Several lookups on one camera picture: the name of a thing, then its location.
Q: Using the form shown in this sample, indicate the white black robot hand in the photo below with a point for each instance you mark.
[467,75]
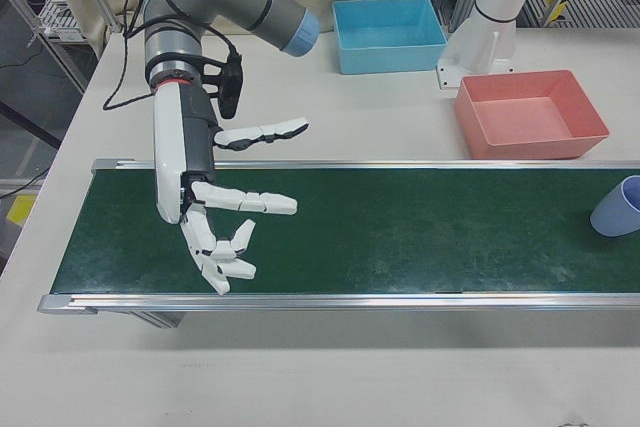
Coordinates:
[170,147]

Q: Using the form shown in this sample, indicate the blue plastic cup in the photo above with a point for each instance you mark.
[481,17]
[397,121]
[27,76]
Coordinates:
[617,214]

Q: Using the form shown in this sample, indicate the light blue plastic box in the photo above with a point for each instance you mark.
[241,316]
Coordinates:
[390,32]

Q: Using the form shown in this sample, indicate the pink plastic box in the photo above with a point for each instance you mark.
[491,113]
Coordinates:
[525,117]

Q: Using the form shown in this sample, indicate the green conveyor belt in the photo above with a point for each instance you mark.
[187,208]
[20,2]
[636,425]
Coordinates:
[400,237]

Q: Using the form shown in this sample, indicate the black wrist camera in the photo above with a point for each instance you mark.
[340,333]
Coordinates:
[231,89]

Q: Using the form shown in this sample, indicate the grey metal shelving frame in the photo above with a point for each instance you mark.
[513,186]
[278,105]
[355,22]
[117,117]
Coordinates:
[47,44]

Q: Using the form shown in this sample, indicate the white column pedestal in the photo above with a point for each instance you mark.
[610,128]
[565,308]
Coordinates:
[495,22]

